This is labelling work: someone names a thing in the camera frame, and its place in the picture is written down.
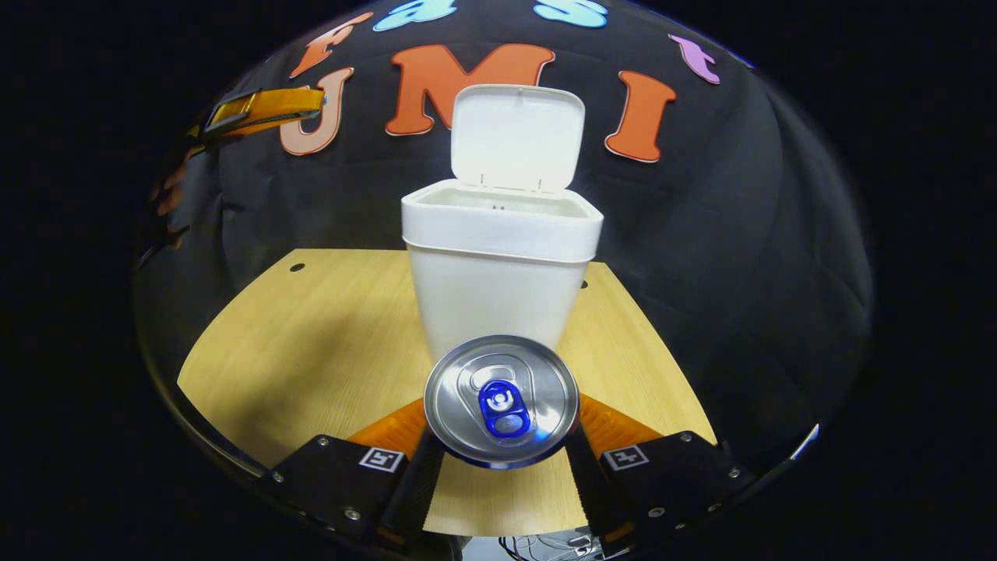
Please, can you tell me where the white desktop garbage bin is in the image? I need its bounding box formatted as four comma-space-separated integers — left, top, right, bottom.
400, 83, 605, 367

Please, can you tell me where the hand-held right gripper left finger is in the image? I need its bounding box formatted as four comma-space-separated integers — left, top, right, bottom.
260, 397, 446, 548

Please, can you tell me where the dark cable bundle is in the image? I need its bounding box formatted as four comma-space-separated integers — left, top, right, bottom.
498, 533, 604, 561

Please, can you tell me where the silver blue pop can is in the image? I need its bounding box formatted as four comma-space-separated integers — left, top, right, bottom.
423, 334, 581, 471

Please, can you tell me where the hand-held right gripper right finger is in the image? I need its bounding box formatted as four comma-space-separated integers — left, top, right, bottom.
564, 393, 756, 548

